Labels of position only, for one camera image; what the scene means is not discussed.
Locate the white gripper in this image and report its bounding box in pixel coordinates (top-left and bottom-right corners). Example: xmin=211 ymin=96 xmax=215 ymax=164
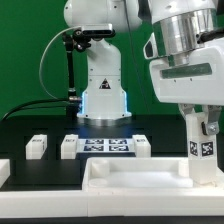
xmin=149 ymin=44 xmax=224 ymax=136

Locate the white desk tabletop tray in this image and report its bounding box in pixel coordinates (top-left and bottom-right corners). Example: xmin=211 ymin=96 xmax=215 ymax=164
xmin=82 ymin=157 xmax=224 ymax=198

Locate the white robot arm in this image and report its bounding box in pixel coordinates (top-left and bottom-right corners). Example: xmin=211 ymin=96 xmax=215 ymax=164
xmin=64 ymin=0 xmax=224 ymax=135

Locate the AprilTag marker sheet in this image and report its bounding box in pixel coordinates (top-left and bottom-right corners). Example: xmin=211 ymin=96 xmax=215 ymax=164
xmin=77 ymin=138 xmax=134 ymax=153

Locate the white left fence piece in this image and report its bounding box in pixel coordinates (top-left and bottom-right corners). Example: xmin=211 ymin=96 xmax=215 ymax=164
xmin=0 ymin=159 xmax=10 ymax=188

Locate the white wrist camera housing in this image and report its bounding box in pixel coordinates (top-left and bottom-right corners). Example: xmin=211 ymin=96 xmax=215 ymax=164
xmin=143 ymin=34 xmax=158 ymax=59

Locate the white front fence wall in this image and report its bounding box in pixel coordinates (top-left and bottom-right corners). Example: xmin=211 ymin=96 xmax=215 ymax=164
xmin=0 ymin=188 xmax=224 ymax=218

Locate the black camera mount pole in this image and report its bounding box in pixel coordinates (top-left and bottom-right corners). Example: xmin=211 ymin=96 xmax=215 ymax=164
xmin=62 ymin=32 xmax=81 ymax=120

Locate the black camera on stand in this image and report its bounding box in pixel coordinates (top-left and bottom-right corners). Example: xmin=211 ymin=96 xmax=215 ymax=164
xmin=74 ymin=24 xmax=115 ymax=38

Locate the black cable bundle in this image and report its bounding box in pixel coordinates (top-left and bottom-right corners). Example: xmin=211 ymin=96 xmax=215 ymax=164
xmin=0 ymin=98 xmax=76 ymax=123

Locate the grey camera cable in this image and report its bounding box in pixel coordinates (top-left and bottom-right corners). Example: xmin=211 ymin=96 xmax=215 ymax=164
xmin=38 ymin=26 xmax=83 ymax=101

